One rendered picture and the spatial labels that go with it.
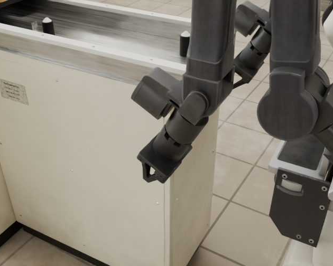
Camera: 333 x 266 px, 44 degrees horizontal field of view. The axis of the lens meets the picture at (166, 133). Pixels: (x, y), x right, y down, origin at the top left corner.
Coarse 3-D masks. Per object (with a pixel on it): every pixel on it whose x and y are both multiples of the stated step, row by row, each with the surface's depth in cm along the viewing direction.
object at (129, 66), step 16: (0, 32) 114; (16, 32) 110; (32, 32) 110; (16, 48) 114; (32, 48) 111; (48, 48) 108; (64, 48) 105; (80, 48) 102; (96, 48) 101; (112, 48) 101; (80, 64) 105; (96, 64) 102; (112, 64) 100; (128, 64) 97; (144, 64) 95; (160, 64) 93; (176, 64) 93
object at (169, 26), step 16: (32, 0) 142; (48, 0) 138; (64, 0) 135; (80, 0) 134; (64, 16) 138; (80, 16) 135; (96, 16) 132; (112, 16) 129; (128, 16) 126; (144, 16) 123; (160, 16) 121; (176, 16) 121; (144, 32) 126; (160, 32) 123; (176, 32) 121
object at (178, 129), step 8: (168, 104) 66; (176, 104) 66; (168, 112) 70; (176, 112) 66; (168, 120) 69; (176, 120) 66; (184, 120) 65; (200, 120) 66; (208, 120) 67; (168, 128) 68; (176, 128) 67; (184, 128) 66; (192, 128) 66; (200, 128) 66; (176, 136) 68; (184, 136) 67; (192, 136) 67
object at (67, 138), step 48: (0, 48) 116; (144, 48) 116; (0, 96) 127; (48, 96) 116; (96, 96) 106; (0, 144) 140; (48, 144) 127; (96, 144) 116; (144, 144) 107; (192, 144) 116; (48, 192) 141; (96, 192) 127; (144, 192) 116; (192, 192) 129; (48, 240) 165; (96, 240) 141; (144, 240) 128; (192, 240) 143
